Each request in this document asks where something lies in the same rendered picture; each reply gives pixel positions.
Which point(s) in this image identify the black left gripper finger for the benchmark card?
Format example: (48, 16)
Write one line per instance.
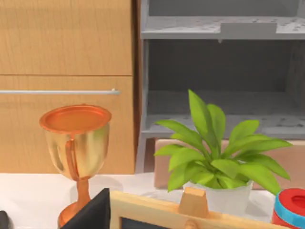
(95, 214)

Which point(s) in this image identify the wooden framed blackboard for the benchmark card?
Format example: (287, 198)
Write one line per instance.
(147, 210)

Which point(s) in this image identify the gold and copper trophy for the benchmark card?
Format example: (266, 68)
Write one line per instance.
(78, 145)

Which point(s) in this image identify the shallow salmon-coloured box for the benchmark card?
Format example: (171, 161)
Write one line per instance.
(162, 167)

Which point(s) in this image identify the dark rounded object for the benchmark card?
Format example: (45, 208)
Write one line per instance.
(4, 220)

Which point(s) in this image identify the wooden cupboard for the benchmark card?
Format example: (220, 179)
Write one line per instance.
(136, 95)

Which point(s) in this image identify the green plant in white pot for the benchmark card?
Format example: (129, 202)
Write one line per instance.
(214, 152)

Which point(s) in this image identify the plain wooden drawer front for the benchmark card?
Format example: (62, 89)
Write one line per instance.
(66, 35)

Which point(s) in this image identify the grey open shelf unit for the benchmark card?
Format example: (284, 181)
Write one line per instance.
(214, 71)

